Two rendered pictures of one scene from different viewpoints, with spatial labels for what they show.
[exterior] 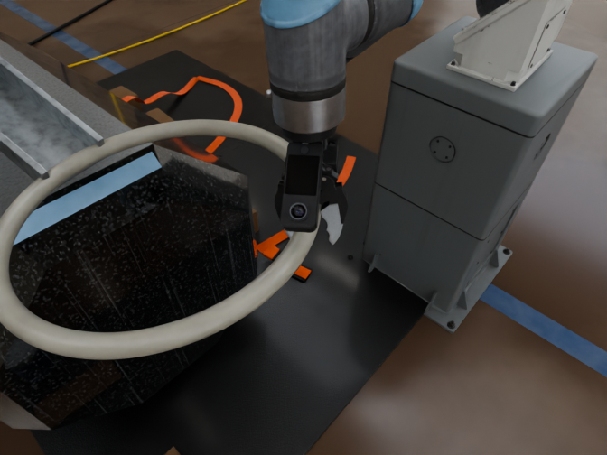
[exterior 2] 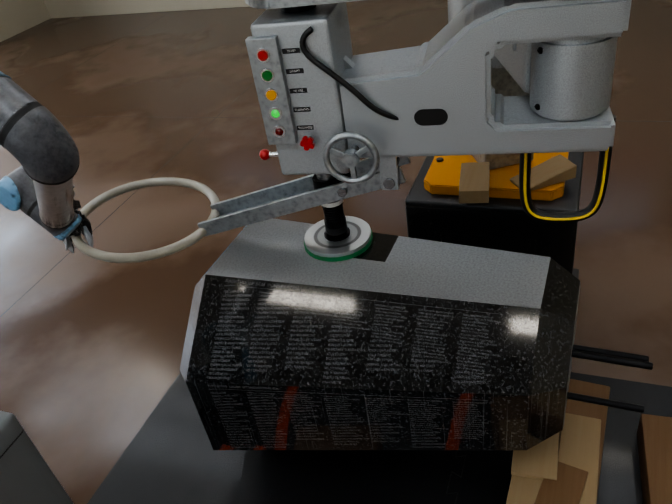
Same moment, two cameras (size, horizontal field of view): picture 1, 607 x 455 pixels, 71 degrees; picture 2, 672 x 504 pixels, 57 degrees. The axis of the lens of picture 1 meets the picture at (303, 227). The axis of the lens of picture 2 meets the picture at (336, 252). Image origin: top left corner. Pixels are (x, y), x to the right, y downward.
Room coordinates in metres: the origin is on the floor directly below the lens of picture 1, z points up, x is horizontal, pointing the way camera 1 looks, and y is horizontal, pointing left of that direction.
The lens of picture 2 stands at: (2.39, 0.24, 1.94)
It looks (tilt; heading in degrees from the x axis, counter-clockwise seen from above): 35 degrees down; 163
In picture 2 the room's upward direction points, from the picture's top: 10 degrees counter-clockwise
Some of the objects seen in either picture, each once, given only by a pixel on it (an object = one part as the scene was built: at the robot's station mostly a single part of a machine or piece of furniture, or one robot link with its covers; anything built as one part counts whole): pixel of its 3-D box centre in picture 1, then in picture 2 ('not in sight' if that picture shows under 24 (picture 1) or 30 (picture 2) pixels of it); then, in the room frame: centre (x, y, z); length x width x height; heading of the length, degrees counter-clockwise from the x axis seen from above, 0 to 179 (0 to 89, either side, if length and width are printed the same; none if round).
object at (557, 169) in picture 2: not in sight; (542, 173); (0.84, 1.52, 0.80); 0.20 x 0.10 x 0.05; 84
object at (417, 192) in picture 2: not in sight; (498, 242); (0.60, 1.51, 0.37); 0.66 x 0.66 x 0.74; 47
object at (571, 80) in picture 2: not in sight; (571, 68); (1.21, 1.28, 1.34); 0.19 x 0.19 x 0.20
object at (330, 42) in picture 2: not in sight; (341, 90); (0.88, 0.81, 1.32); 0.36 x 0.22 x 0.45; 55
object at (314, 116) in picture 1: (305, 102); not in sight; (0.47, 0.00, 1.10); 0.10 x 0.09 x 0.05; 84
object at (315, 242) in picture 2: not in sight; (337, 235); (0.83, 0.75, 0.84); 0.21 x 0.21 x 0.01
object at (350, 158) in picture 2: not in sight; (353, 152); (1.00, 0.78, 1.20); 0.15 x 0.10 x 0.15; 55
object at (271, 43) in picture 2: not in sight; (273, 92); (0.88, 0.62, 1.37); 0.08 x 0.03 x 0.28; 55
